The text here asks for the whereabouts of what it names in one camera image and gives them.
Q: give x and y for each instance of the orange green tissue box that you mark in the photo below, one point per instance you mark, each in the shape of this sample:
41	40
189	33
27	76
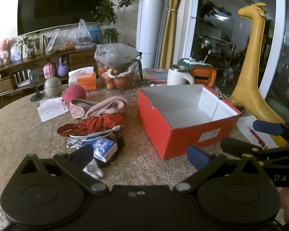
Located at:
204	75

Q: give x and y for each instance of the clear bag of oranges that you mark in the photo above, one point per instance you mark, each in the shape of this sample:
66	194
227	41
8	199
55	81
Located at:
60	44

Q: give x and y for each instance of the red pen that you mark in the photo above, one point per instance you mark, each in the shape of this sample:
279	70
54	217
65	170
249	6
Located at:
256	137

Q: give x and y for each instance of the small blue white box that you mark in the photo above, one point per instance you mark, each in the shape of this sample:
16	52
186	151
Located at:
103	148

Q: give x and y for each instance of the orange white tissue pack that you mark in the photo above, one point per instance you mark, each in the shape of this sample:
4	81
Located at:
85	81

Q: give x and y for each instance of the white paper sheet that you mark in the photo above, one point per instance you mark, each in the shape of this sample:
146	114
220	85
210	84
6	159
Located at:
50	110

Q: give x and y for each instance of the grey phone stand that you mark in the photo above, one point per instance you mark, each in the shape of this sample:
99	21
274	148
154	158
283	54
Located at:
35	77

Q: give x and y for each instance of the red cardboard box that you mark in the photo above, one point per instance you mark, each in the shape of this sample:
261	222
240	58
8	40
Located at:
183	139

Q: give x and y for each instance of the black television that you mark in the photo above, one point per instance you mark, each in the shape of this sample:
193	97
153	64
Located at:
60	4

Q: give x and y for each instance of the stack of books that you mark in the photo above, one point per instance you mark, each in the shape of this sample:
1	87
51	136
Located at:
154	75

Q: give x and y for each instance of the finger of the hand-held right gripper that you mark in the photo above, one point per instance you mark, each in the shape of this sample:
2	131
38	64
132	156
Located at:
267	127
238	146

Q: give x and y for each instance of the white photo frame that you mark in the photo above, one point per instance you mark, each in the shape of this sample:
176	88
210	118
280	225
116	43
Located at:
39	45

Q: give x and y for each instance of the green round bowl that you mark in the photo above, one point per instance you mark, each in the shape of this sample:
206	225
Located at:
53	84

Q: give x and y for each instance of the green potted tree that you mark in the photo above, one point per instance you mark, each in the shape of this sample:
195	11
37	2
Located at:
106	12

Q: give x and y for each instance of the pink bear toy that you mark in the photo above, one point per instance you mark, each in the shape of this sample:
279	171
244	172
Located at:
3	48

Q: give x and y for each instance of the wooden television cabinet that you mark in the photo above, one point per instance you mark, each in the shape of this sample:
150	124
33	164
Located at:
81	59

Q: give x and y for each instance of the red cloth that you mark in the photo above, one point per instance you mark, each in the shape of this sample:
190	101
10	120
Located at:
106	121

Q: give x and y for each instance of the yellow giraffe toy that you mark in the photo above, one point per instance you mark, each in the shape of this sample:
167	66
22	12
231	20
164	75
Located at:
252	65

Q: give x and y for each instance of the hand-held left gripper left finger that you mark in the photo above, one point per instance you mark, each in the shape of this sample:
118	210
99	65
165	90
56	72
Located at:
81	155

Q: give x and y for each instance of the yellow curtain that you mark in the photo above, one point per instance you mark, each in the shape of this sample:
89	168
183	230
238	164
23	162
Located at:
173	28

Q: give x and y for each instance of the written paper sheet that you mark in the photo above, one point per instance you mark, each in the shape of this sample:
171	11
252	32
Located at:
246	122

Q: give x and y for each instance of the blue pack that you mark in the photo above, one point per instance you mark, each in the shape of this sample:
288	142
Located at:
96	32

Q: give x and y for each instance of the white small rack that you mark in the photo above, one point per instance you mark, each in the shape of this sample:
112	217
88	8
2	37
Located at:
21	78

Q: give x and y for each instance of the clear plastic bag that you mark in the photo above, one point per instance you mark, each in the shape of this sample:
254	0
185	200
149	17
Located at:
84	37

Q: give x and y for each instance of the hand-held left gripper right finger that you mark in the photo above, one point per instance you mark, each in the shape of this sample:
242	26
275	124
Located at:
198	157

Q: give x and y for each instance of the pink knitted hat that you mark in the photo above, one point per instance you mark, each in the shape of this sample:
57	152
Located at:
74	92

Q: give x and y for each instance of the white mug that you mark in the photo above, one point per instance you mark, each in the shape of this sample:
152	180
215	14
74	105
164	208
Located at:
177	78

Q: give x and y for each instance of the small potted plant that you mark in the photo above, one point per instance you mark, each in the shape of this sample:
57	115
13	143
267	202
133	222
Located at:
29	45

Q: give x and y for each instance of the white standing air conditioner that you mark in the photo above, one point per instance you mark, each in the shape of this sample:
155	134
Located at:
149	16

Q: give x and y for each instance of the pink cloth headband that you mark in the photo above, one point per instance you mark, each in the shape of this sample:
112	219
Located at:
103	107

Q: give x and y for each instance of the plastic bag of fruit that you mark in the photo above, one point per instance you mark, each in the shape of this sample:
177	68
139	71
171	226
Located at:
115	60

